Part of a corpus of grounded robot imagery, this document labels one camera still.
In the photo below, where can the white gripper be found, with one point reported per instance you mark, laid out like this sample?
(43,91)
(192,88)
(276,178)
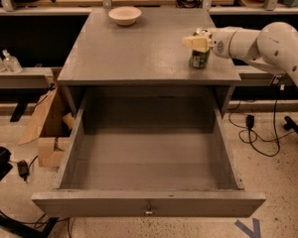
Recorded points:
(221,44)

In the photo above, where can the green soda can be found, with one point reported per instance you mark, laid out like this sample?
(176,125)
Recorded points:
(198,59)

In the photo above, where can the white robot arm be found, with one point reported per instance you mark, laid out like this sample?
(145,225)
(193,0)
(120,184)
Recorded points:
(274,49)

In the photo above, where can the open grey top drawer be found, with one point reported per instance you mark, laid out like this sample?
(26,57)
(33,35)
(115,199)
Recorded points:
(171,152)

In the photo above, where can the metal drawer knob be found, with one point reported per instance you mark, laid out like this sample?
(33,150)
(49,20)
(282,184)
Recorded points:
(148,211)

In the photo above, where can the grey shelf right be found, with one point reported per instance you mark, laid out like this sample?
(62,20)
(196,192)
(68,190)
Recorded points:
(251,76)

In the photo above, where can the grey shelf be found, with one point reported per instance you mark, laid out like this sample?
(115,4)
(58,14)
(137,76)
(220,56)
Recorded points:
(251,76)
(28,78)

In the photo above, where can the white ceramic bowl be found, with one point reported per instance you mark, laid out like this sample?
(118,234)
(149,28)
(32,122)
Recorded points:
(124,16)

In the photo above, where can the grey wooden cabinet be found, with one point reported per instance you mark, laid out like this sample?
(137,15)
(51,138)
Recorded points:
(150,51)

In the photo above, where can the black power adapter right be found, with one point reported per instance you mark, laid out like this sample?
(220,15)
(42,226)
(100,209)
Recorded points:
(249,122)

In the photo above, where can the black power adapter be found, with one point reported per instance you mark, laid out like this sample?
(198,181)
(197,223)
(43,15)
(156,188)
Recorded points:
(249,122)
(23,169)

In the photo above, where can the black stand leg right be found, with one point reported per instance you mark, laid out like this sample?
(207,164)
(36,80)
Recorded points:
(290,124)

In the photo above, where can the cardboard box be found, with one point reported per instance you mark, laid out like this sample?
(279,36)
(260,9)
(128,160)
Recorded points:
(50,125)

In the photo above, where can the grey shelf left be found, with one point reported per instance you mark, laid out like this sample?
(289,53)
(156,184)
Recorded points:
(28,78)

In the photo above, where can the clear sanitizer bottle right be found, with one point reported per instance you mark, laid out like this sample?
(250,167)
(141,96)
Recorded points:
(11,63)

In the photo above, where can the black power adapter left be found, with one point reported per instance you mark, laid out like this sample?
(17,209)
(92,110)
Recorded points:
(23,169)

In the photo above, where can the black stand base left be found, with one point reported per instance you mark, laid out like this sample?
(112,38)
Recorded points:
(24,231)

